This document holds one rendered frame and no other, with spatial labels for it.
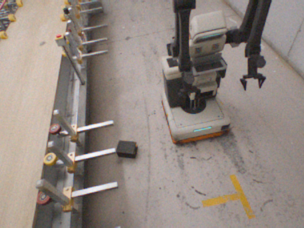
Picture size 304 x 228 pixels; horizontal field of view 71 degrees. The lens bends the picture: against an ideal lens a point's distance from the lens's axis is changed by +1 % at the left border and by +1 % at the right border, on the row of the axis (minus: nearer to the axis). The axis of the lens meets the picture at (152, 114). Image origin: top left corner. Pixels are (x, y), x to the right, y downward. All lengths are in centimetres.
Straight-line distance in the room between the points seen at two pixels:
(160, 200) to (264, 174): 103
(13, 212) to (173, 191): 131
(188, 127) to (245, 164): 68
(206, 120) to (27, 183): 163
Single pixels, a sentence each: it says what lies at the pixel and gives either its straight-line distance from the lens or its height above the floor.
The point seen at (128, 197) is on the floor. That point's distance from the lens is 222.
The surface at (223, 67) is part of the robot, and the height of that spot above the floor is 104.
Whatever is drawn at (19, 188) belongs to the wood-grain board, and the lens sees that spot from 157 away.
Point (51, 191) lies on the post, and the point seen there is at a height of 106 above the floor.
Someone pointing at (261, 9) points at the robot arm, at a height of 148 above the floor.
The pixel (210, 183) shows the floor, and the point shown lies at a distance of 221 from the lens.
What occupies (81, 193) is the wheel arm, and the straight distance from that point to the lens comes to 141.
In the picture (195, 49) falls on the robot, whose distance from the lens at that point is 158.
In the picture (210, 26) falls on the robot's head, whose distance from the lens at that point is 148.
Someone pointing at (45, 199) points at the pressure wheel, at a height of 90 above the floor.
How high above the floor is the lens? 205
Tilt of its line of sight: 50 degrees down
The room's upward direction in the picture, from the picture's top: 11 degrees counter-clockwise
